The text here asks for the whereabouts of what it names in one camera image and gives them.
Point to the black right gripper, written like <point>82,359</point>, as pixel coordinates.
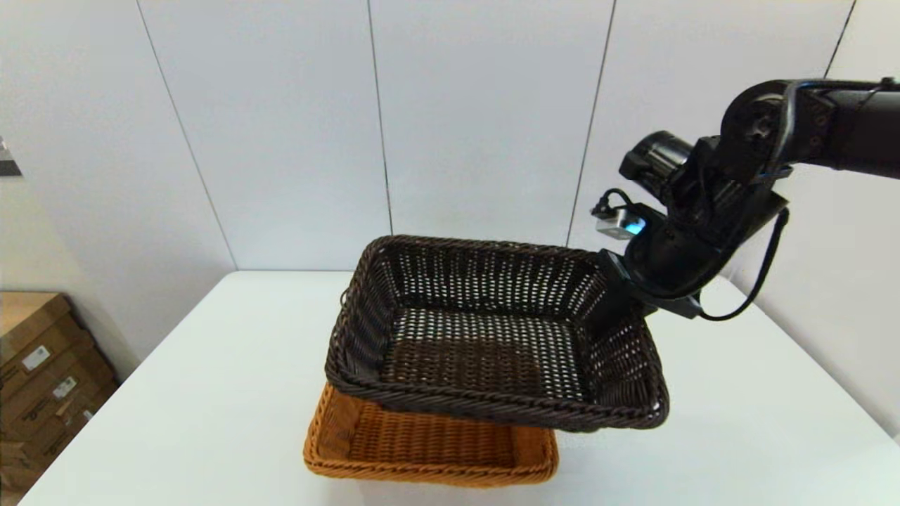
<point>668,260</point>

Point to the dark brown wicker basket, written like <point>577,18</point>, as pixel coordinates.
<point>485,358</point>

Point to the orange wicker basket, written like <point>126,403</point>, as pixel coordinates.
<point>422,443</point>

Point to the cardboard box with white label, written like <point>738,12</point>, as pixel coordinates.
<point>28,327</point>
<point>84,372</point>

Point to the cardboard box with printed logo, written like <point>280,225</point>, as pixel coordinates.
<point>42,429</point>

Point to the plain cardboard box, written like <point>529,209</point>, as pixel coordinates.
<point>17,471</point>

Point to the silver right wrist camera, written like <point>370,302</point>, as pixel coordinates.
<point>619,225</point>

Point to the grey wall fixture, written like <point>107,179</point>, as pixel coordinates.
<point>8,169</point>

